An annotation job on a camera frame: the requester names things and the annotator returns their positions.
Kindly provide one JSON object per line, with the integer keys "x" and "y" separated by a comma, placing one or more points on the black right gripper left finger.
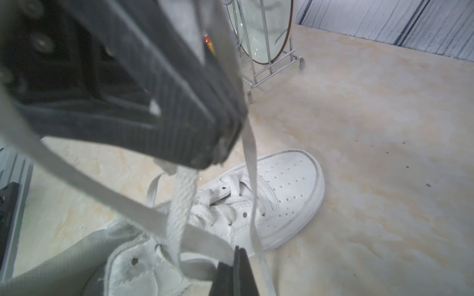
{"x": 224, "y": 282}

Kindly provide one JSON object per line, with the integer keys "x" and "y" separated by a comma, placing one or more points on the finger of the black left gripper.
{"x": 132, "y": 74}

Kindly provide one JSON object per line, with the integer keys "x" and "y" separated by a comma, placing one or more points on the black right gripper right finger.
{"x": 245, "y": 284}

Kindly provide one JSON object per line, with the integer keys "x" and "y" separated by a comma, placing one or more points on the white sneaker shoe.
{"x": 120, "y": 260}

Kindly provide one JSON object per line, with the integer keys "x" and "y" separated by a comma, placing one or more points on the red yellow snack packet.
{"x": 209, "y": 44}

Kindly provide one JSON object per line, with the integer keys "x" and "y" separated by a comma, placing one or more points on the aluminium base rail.
{"x": 16, "y": 175}

